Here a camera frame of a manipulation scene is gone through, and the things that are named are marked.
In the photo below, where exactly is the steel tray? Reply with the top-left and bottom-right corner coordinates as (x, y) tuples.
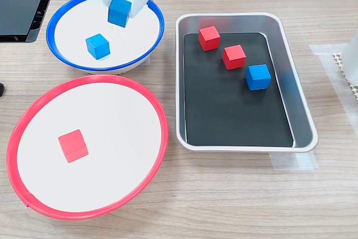
(175, 12), (319, 153)

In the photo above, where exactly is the red-rimmed white plate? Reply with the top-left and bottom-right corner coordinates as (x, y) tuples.
(6, 74), (169, 221)

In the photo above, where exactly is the blue cube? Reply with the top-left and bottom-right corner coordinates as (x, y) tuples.
(107, 0), (133, 29)
(245, 64), (272, 91)
(85, 33), (111, 60)

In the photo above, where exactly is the black tray mat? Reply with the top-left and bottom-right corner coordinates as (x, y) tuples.
(182, 31), (294, 148)

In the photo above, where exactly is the clear tape strip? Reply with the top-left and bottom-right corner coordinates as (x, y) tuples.
(268, 151), (319, 171)

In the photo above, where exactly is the pale perforated plate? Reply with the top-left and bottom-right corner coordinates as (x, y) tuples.
(332, 51), (358, 101)

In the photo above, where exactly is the blue-rimmed white plate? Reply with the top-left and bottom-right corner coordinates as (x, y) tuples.
(45, 0), (166, 75)

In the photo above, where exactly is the red cube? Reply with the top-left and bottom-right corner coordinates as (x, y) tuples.
(58, 129), (90, 163)
(222, 44), (247, 71)
(199, 25), (222, 52)

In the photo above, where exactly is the black electronic device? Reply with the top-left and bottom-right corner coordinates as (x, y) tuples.
(0, 0), (61, 44)

